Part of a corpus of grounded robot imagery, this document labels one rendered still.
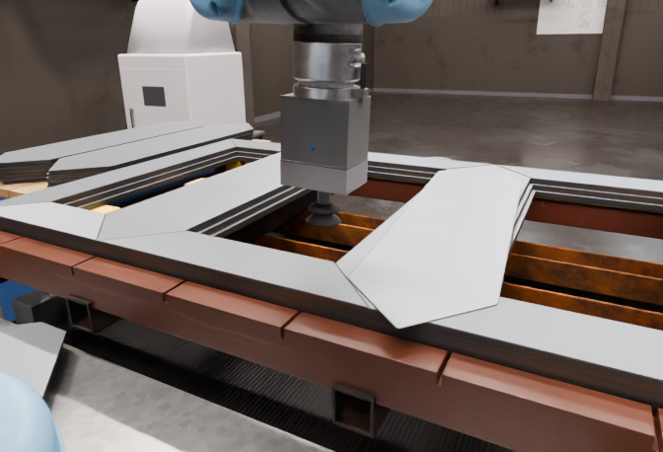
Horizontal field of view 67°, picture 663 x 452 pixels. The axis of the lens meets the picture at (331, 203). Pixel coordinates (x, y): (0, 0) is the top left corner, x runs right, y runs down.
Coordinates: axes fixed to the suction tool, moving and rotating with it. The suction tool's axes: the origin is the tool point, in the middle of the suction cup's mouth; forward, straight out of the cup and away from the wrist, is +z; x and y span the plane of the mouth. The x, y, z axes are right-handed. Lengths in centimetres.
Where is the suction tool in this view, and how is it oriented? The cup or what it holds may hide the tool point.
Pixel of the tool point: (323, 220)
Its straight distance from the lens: 60.6
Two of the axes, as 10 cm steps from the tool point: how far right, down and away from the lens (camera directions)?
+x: -4.3, 2.8, -8.6
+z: -0.3, 9.5, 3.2
